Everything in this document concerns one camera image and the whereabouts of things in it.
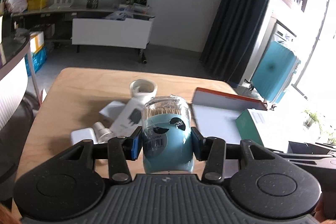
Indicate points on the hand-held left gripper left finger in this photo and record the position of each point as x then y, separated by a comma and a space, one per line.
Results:
136, 145

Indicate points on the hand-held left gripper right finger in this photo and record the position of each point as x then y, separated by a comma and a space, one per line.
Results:
197, 146

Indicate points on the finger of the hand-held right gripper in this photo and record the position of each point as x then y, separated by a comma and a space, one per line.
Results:
307, 159
309, 148

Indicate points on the blue toothpick holder jar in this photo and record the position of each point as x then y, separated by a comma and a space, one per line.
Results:
166, 140

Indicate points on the orange-edged shallow box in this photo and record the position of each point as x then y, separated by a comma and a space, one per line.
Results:
218, 119

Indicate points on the white plastic motor housing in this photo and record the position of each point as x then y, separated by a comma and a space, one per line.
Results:
143, 88

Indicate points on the white box with charger picture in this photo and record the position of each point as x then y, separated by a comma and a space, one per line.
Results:
126, 119

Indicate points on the small balcony plant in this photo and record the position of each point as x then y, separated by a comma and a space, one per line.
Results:
312, 116

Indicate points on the small clear bottle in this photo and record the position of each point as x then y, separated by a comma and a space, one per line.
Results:
101, 131

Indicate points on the plain white box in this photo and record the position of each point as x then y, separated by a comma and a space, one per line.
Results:
113, 110

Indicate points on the white charger adapter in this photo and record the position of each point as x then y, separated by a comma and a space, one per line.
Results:
82, 136

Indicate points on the blue suitcase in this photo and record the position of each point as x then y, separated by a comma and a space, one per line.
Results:
275, 72

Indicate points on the white cabinet drawer unit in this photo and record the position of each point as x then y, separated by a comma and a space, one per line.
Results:
111, 32

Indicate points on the washing machine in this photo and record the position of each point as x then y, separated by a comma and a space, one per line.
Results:
283, 32

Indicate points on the crumpled bluish plastic bag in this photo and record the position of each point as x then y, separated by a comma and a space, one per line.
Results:
118, 15

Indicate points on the blue plastic wrap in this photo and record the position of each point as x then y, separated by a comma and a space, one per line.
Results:
36, 60

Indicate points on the dark curtain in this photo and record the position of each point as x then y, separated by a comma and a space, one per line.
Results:
236, 17

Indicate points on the white and yellow carton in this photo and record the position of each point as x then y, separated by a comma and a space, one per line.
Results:
36, 41

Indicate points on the curved dark-topped counter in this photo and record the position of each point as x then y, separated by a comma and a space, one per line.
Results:
11, 66

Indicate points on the dark patterned vase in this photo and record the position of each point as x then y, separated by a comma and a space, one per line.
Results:
92, 1

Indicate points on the long television cabinet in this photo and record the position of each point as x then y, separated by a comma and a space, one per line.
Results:
42, 19

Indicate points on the yellow box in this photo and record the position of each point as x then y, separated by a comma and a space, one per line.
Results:
38, 2

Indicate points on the white plastic bag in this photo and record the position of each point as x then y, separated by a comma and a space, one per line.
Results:
17, 0

